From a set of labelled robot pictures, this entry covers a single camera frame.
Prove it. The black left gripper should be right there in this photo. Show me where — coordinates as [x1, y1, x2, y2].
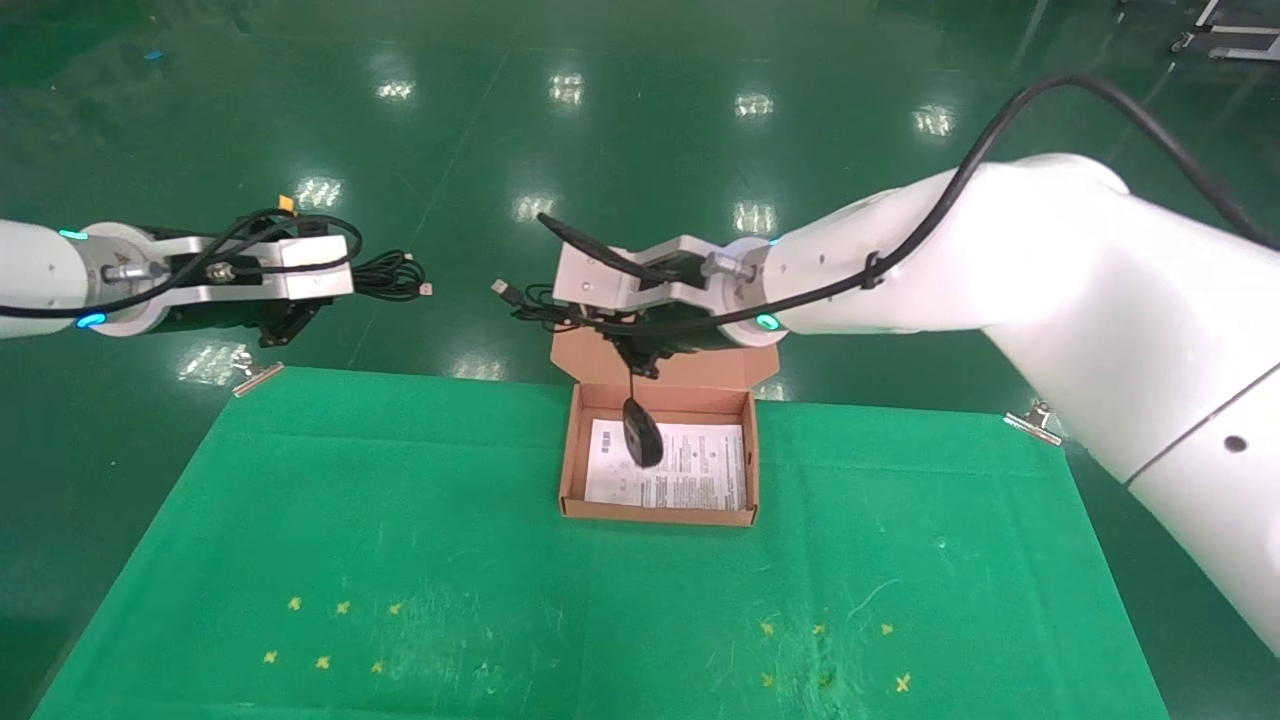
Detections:
[159, 217, 334, 350]

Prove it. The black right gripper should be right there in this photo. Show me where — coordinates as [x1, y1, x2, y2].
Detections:
[599, 311, 777, 380]

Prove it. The black mouse USB cable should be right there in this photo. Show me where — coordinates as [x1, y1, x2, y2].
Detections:
[491, 279, 665, 469]

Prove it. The black data cable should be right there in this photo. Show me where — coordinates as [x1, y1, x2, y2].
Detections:
[349, 249, 435, 304]

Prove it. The open brown cardboard box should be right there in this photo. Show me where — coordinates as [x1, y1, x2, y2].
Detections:
[551, 324, 782, 528]

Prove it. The silver metal binder clip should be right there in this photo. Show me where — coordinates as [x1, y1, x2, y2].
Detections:
[1004, 399, 1064, 447]
[232, 348, 286, 399]

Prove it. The white printed paper sheet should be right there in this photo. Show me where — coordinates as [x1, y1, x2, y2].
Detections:
[584, 418, 747, 512]

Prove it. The green table mat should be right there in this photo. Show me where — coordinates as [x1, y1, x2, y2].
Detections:
[30, 367, 1171, 720]

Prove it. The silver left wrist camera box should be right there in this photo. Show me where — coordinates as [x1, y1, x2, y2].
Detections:
[163, 231, 357, 305]

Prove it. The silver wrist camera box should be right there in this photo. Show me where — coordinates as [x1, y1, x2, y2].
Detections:
[163, 231, 357, 305]
[552, 234, 743, 328]

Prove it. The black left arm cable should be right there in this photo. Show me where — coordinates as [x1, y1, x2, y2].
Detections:
[0, 196, 365, 322]

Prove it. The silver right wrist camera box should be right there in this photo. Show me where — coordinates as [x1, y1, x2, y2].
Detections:
[552, 234, 743, 328]

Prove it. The white wheeled cart frame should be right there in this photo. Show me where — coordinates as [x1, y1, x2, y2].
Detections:
[1168, 0, 1280, 64]

